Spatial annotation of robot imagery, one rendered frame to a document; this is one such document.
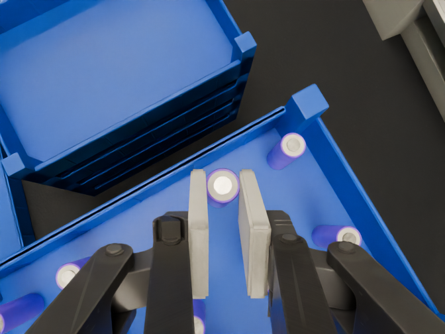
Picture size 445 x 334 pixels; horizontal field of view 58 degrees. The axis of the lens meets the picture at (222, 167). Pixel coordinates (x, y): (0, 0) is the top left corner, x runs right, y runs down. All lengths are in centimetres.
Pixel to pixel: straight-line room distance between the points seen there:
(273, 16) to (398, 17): 23
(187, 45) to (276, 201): 28
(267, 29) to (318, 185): 53
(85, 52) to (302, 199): 35
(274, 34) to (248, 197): 68
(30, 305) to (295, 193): 22
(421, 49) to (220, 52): 45
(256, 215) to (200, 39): 42
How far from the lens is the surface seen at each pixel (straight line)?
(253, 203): 16
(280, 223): 17
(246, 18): 84
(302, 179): 35
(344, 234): 29
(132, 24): 57
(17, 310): 32
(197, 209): 16
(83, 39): 57
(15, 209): 76
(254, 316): 35
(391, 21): 85
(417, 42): 88
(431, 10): 77
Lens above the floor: 74
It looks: 82 degrees down
